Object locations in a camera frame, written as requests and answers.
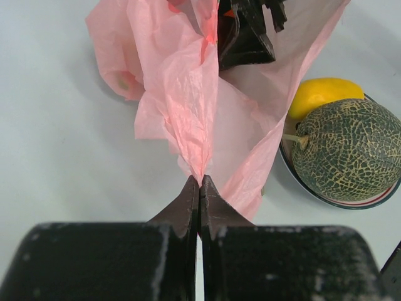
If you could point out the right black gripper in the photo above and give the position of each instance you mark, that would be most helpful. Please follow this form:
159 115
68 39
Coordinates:
241 32

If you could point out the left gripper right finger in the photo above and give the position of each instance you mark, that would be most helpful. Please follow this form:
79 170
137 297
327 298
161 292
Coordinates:
243 261

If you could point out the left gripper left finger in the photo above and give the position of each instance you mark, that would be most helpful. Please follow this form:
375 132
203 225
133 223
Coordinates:
153 260

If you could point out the yellow fake mango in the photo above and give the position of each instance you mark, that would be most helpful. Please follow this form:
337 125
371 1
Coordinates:
319 91

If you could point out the pink plastic bag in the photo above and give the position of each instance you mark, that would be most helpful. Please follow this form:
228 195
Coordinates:
170 47

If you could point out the green netted fake melon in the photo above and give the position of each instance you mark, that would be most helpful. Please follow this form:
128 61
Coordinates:
347 150

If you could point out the orange fake peach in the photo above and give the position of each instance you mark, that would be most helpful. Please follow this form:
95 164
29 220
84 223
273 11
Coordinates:
125 85

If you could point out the round printed plate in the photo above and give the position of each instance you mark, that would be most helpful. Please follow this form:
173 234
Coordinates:
329 194

